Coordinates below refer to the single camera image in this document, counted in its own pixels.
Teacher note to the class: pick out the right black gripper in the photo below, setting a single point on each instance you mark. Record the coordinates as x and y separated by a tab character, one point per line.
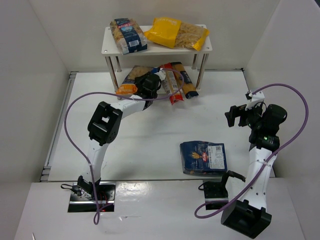
238	115

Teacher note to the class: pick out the orange blue orecchiette bag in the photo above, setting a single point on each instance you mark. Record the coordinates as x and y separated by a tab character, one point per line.
128	87

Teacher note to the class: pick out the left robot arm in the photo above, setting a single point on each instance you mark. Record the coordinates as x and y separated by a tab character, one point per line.
104	126

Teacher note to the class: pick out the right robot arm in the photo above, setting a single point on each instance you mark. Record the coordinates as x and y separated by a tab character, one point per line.
248	214

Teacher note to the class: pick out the dark blue pasta box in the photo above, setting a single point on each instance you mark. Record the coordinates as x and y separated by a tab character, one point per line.
203	158

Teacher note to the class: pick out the yellow fusilli pasta bag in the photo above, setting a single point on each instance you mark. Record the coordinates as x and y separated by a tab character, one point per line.
176	34

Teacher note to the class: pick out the blue clear pasta bag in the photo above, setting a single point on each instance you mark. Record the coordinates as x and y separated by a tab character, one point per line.
128	36

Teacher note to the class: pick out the white two-tier shelf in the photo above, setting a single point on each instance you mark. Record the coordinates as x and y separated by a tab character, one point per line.
119	65

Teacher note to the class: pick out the yellow blue spaghetti pack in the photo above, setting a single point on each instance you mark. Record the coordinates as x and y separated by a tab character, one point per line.
188	88

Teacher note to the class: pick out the red spaghetti pack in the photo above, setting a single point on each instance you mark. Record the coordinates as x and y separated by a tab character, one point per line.
170	84

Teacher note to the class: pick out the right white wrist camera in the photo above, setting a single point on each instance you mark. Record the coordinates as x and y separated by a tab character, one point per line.
253	99

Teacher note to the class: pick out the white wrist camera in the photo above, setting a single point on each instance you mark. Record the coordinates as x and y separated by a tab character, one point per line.
253	99
160	72

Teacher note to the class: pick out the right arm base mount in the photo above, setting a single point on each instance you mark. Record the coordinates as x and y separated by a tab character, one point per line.
215	192

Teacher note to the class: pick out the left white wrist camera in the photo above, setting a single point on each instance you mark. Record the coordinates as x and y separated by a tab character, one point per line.
160	72

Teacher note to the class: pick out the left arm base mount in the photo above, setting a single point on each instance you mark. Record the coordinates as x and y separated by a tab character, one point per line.
81	202

